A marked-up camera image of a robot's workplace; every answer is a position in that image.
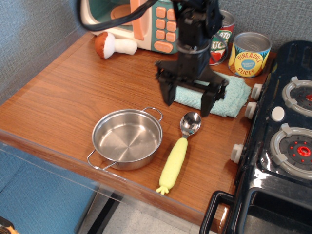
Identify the pineapple slices can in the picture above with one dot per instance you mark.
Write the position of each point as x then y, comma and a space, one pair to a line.
249, 54

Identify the stainless steel pan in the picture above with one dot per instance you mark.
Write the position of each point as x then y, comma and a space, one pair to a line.
126, 139

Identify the white stove knob top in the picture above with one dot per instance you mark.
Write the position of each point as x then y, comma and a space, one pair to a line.
256, 90

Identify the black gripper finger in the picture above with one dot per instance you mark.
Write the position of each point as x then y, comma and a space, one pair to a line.
208, 100
168, 90

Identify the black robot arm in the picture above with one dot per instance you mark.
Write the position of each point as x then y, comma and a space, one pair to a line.
198, 21

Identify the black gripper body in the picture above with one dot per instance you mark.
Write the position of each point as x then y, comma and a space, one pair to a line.
192, 71

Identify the clear acrylic table guard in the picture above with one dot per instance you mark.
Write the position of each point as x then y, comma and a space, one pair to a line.
38, 197

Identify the white stove knob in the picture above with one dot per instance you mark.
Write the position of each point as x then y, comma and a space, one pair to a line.
256, 90
250, 110
236, 153

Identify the spoon with yellow handle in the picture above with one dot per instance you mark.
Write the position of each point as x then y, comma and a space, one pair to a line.
189, 125

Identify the white stove knob middle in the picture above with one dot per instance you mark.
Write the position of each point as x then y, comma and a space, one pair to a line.
250, 110

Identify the black toy stove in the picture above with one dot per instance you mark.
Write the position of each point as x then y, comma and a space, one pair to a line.
273, 182

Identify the toy microwave teal and cream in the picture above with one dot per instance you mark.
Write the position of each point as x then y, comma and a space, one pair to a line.
156, 30

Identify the white stove knob bottom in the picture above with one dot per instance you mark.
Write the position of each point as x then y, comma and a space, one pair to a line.
236, 153

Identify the tomato sauce can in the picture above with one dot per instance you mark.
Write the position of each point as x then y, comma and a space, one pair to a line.
220, 42

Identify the plush mushroom toy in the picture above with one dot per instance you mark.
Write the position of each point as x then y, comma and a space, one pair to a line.
106, 45

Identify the light blue towel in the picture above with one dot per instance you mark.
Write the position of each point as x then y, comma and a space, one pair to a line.
237, 93

